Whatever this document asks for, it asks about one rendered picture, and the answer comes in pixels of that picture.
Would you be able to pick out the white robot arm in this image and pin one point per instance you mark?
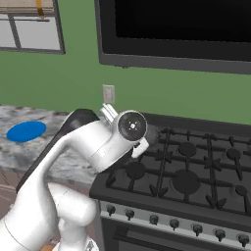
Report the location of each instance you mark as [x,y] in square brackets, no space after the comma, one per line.
[65,153]

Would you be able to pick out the white wall outlet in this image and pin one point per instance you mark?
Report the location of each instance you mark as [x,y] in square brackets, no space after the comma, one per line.
[109,94]

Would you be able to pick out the blue round plate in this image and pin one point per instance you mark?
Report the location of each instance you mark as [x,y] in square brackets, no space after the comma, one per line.
[26,131]

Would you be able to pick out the grey framed window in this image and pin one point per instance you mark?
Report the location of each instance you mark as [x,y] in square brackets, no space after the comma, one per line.
[32,32]

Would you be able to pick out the black gas stove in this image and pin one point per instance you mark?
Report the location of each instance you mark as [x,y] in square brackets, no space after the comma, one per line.
[183,183]

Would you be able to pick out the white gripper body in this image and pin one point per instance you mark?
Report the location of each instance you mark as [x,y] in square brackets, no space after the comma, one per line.
[141,148]

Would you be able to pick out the black stove knob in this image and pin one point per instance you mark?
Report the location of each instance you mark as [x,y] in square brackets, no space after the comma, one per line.
[219,233]
[129,214]
[197,228]
[174,224]
[153,219]
[243,239]
[110,209]

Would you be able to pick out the black oven door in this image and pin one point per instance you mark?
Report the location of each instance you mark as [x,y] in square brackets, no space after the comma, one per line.
[183,243]

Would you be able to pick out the beige window blind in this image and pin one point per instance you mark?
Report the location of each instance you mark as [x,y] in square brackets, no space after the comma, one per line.
[19,6]

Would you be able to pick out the black microwave oven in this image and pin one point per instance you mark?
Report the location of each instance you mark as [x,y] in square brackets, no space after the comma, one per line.
[183,29]

